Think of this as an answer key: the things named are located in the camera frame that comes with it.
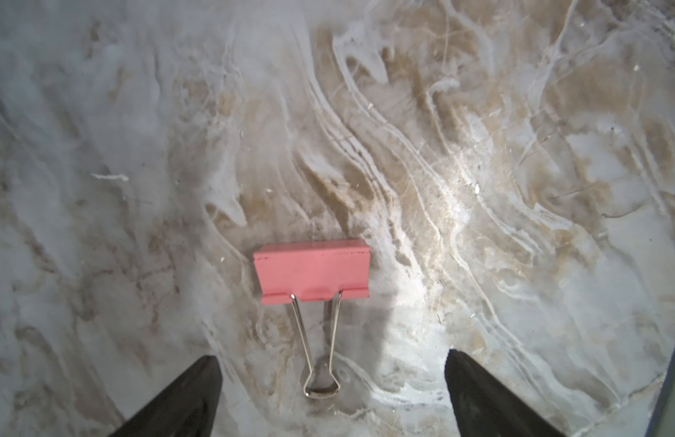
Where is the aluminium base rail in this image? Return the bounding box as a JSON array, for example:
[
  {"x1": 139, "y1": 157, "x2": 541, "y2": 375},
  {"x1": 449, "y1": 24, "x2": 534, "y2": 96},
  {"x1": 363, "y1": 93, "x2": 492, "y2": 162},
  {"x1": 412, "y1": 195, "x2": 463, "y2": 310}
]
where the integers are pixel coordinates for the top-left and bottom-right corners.
[{"x1": 646, "y1": 348, "x2": 675, "y2": 437}]

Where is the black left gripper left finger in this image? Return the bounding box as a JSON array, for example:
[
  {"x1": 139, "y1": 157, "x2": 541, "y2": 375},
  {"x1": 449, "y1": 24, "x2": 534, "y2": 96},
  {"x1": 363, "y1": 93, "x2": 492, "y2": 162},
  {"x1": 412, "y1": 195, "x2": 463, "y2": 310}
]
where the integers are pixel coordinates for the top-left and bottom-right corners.
[{"x1": 112, "y1": 355, "x2": 223, "y2": 437}]

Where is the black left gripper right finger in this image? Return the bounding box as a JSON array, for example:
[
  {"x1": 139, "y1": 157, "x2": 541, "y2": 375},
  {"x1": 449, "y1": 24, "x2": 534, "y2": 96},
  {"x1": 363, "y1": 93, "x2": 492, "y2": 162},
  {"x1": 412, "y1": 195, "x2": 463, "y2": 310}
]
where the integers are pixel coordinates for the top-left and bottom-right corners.
[{"x1": 444, "y1": 349, "x2": 562, "y2": 437}]

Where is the pink binder clip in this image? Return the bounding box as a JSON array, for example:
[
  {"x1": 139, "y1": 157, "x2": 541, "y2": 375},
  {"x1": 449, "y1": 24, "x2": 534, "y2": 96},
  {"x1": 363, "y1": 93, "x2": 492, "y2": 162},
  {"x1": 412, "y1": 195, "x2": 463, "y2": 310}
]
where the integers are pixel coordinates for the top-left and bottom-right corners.
[{"x1": 253, "y1": 239, "x2": 371, "y2": 401}]

